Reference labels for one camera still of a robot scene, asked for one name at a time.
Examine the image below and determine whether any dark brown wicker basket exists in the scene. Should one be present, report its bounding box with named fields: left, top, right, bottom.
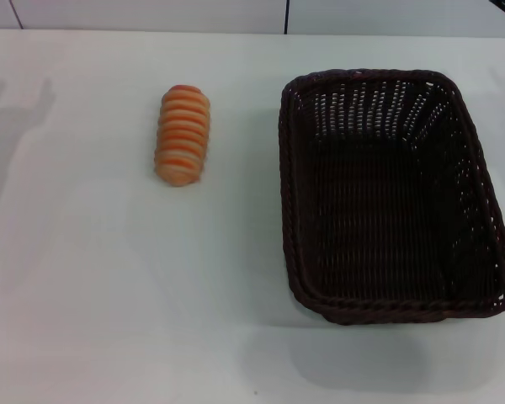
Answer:
left=279, top=67, right=505, bottom=326

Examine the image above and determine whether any orange striped bread roll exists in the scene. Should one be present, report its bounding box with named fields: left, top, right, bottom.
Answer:
left=152, top=83, right=212, bottom=187

